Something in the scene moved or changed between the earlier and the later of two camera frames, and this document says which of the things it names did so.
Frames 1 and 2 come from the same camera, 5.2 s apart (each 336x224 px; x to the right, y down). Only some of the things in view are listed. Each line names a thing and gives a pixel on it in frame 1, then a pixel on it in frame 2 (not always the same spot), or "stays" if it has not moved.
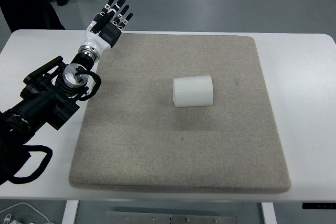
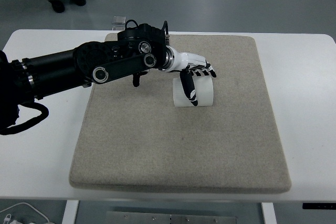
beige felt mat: (182, 113) stays
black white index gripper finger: (103, 12) -> (198, 72)
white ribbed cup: (193, 91) stays
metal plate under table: (123, 217) stays
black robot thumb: (105, 19) -> (186, 77)
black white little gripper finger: (123, 24) -> (211, 71)
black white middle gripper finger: (114, 9) -> (204, 71)
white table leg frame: (71, 211) stays
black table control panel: (312, 205) stays
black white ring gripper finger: (119, 16) -> (206, 72)
